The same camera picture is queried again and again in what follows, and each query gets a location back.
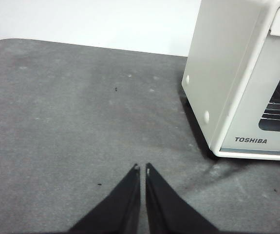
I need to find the cream Toshiba toaster oven body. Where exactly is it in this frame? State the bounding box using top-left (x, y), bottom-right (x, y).
top-left (181, 0), bottom-right (280, 162)

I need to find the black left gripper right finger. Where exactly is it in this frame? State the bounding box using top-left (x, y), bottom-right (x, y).
top-left (145, 162), bottom-right (220, 234)

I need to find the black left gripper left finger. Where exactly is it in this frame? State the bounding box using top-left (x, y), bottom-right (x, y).
top-left (68, 163), bottom-right (142, 234)

